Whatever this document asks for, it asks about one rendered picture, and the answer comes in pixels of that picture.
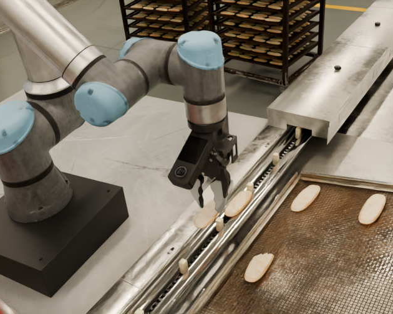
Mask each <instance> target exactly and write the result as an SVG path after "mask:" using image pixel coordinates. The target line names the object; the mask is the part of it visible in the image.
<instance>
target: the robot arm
mask: <svg viewBox="0 0 393 314"><path fill-rule="evenodd" d="M0 20H1V21H2V22H3V23H4V24H5V25H6V26H7V27H8V28H10V30H12V33H13V36H14V39H15V41H16V45H17V48H18V51H19V54H20V56H21V60H22V63H23V66H24V69H25V71H26V74H27V79H26V81H25V82H24V85H23V87H24V91H25V93H26V97H27V100H26V101H23V100H13V101H10V102H6V104H4V105H3V104H1V105H0V179H1V181H2V184H3V188H4V206H5V208H6V211H7V213H8V215H9V217H10V218H11V219H12V220H14V221H17V222H23V223H30V222H37V221H41V220H44V219H47V218H49V217H51V216H53V215H55V214H57V213H58V212H59V211H61V210H62V209H63V208H65V207H66V205H67V204H68V203H69V201H70V200H71V198H72V193H73V190H72V187H71V185H70V182H69V180H68V179H67V178H66V177H65V176H64V174H63V173H62V172H61V171H60V170H59V169H58V168H57V166H56V165H55V164H54V162H53V160H52V158H51V155H50V152H49V151H50V149H52V148H53V147H54V146H55V145H56V144H58V143H59V142H60V141H62V140H63V139H64V138H65V137H67V136H68V135H69V134H71V133H72V132H73V131H74V130H75V129H78V128H79V127H81V126H82V125H83V124H84V123H85V121H86V122H88V123H90V124H91V125H94V126H97V127H104V126H108V125H110V124H111V123H113V122H114V121H115V120H117V119H118V118H120V117H122V116H124V115H125V114H126V113H127V111H128V110H129V109H130V108H132V107H133V106H134V105H135V104H136V103H137V102H138V101H139V100H141V99H142V98H143V97H144V96H146V95H147V94H148V93H149V92H150V91H152V90H153V89H154V88H155V87H156V86H157V85H158V84H160V83H164V84H169V85H175V86H177V85H178V86H182V89H183V98H184V102H185V113H186V118H187V122H188V127H189V129H191V130H192V131H191V133H190V134H189V136H188V138H187V140H186V142H185V144H184V145H183V148H182V150H181V152H180V154H179V155H178V157H177V159H176V161H175V163H174V165H173V167H172V169H171V170H170V172H169V174H168V179H169V180H170V181H171V183H172V184H173V185H174V186H178V187H180V188H183V189H187V190H190V192H191V194H192V196H193V197H194V199H195V201H196V202H197V203H198V205H199V207H200V208H203V205H204V199H203V196H202V194H203V189H202V188H203V187H204V185H205V183H206V181H207V178H208V177H209V178H210V179H213V178H215V177H216V178H215V179H214V180H213V181H212V182H211V183H210V187H211V190H212V191H213V193H214V199H213V200H214V202H215V210H216V211H217V212H218V213H220V214H221V212H222V211H223V210H224V208H225V206H226V202H227V199H228V195H229V193H230V192H231V190H232V188H233V180H232V179H231V177H230V173H229V172H228V171H227V170H226V166H227V165H228V163H229V162H230V156H231V163H234V162H235V161H236V159H237V158H238V145H237V136H236V135H231V134H229V126H228V108H227V107H226V94H225V78H224V62H225V60H224V56H223V52H222V46H221V39H220V37H219V36H218V35H217V34H215V33H214V32H211V31H192V32H187V33H186V34H184V35H182V36H180V38H179V39H178V43H177V42H169V41H163V40H155V39H152V38H148V37H144V38H131V39H129V40H127V41H126V42H125V43H124V46H123V48H121V50H120V53H119V60H118V61H117V62H116V63H114V64H113V63H112V62H111V61H110V60H109V59H108V58H107V57H106V56H105V55H104V54H103V53H101V51H100V50H99V49H98V48H96V47H95V46H94V45H93V44H92V43H91V42H90V41H89V40H88V39H87V38H86V37H85V36H83V35H82V34H81V33H80V32H79V31H78V30H77V29H76V28H75V27H74V26H73V25H72V24H71V23H70V22H69V21H68V20H67V19H66V18H65V17H64V16H63V15H62V14H61V13H59V12H58V11H57V10H56V9H55V8H54V7H53V6H52V5H51V4H50V3H49V2H48V1H47V0H0ZM228 138H232V139H231V141H230V140H229V139H228ZM234 145H235V151H236V154H235V155H233V146H234Z"/></svg>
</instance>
